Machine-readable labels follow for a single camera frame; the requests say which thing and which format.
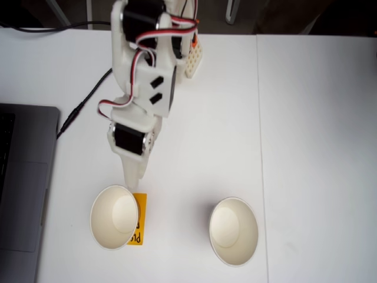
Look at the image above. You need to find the brown paper cup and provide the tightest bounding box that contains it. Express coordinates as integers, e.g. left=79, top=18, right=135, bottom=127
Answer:
left=90, top=185, right=141, bottom=251
left=208, top=196, right=259, bottom=268

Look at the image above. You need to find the yellow sticky note with writing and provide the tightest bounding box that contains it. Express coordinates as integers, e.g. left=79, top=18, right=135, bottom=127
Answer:
left=126, top=192, right=147, bottom=246

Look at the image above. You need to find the dark grey laptop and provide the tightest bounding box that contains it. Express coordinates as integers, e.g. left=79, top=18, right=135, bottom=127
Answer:
left=0, top=103, right=61, bottom=283

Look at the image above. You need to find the upright grey metal leg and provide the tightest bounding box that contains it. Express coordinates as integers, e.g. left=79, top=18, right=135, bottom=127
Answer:
left=86, top=0, right=94, bottom=30

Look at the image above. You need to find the slanted grey metal leg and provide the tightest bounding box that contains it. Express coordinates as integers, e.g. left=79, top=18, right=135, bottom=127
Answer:
left=45, top=0, right=71, bottom=27

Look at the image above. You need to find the grey chair leg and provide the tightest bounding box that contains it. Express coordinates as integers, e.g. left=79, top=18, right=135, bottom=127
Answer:
left=225, top=0, right=240, bottom=25

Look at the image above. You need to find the red white gripper servo cable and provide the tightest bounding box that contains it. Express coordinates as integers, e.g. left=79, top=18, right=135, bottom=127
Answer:
left=97, top=48, right=158, bottom=120

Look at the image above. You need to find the black cable with thick plug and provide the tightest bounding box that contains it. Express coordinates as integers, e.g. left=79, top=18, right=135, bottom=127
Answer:
left=55, top=67, right=114, bottom=139

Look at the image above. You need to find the red white arm servo cable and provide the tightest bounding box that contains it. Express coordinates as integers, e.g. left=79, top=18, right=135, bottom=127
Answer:
left=129, top=16, right=200, bottom=51

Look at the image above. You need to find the thin black cable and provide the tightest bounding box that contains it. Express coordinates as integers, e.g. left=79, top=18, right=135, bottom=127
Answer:
left=0, top=20, right=114, bottom=33

